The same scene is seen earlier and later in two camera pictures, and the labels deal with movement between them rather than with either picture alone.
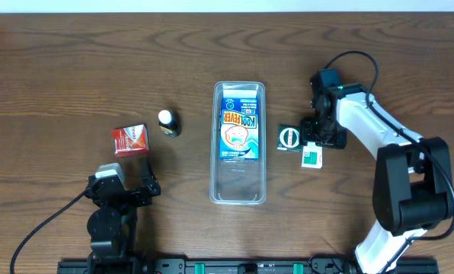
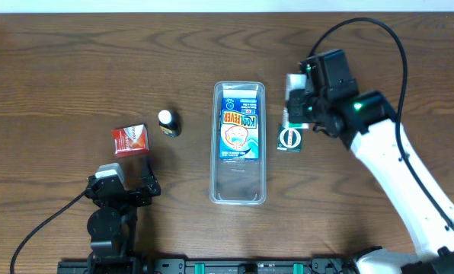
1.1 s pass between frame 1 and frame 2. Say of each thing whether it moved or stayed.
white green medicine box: moved
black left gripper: stayed
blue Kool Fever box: stayed
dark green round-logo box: stayed
